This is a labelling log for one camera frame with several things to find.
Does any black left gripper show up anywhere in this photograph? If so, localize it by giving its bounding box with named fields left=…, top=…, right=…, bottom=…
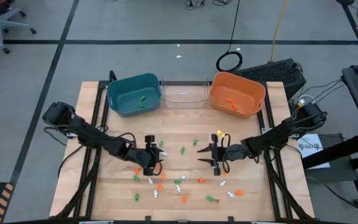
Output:
left=134, top=135, right=165, bottom=175

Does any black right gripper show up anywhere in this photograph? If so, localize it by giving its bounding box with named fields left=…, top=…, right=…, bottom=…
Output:
left=196, top=134, right=233, bottom=176

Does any clear plastic bin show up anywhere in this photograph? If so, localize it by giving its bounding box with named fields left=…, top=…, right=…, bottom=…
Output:
left=160, top=76, right=211, bottom=110

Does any teal plastic bin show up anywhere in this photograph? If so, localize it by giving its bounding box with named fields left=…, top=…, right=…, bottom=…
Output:
left=106, top=73, right=162, bottom=118

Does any orange plastic bin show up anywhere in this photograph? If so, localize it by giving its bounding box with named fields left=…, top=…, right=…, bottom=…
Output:
left=209, top=71, right=267, bottom=119

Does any white printed paper sheet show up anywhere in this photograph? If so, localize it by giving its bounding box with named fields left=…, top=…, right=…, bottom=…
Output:
left=296, top=133, right=331, bottom=170

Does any black computer tower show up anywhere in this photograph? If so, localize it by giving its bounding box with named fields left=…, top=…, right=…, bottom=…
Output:
left=232, top=58, right=308, bottom=101

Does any black table frame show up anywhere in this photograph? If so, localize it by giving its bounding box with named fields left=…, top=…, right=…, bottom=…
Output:
left=50, top=70, right=316, bottom=224

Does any black coiled cable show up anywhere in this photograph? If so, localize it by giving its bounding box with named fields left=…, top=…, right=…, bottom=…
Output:
left=215, top=0, right=244, bottom=73

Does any thin yellow cable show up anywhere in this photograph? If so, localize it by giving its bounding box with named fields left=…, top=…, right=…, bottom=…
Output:
left=269, top=0, right=289, bottom=63

